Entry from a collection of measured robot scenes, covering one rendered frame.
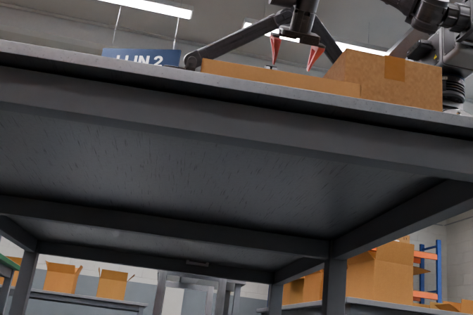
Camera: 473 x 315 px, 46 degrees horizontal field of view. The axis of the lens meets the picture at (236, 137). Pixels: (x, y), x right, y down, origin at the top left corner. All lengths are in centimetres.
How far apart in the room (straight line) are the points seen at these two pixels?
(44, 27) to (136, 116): 591
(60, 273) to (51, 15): 312
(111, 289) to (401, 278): 451
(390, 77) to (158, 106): 64
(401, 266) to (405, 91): 237
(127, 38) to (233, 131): 583
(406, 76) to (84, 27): 563
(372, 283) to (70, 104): 284
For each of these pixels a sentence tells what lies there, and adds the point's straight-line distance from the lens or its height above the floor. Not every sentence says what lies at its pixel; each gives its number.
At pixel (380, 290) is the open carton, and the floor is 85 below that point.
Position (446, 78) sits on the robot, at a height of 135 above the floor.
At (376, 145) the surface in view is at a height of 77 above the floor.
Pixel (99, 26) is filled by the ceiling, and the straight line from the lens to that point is 673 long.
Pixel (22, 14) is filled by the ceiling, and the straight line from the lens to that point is 686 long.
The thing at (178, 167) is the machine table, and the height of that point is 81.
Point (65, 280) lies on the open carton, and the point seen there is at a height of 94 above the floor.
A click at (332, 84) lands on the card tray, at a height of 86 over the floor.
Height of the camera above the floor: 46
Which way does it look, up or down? 20 degrees up
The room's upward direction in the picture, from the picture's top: 7 degrees clockwise
